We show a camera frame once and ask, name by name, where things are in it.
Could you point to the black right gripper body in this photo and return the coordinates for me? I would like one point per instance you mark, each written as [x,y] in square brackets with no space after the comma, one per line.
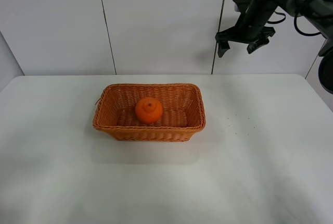
[254,15]

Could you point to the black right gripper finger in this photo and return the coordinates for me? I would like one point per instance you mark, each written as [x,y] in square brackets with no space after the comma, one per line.
[259,42]
[223,47]

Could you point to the orange with knobbed top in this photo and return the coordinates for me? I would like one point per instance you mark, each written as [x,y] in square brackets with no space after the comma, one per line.
[148,110]

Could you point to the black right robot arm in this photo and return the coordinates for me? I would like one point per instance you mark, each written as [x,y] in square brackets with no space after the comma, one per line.
[319,14]

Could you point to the orange woven wicker basket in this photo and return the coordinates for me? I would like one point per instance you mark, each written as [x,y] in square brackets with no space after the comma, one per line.
[183,112]

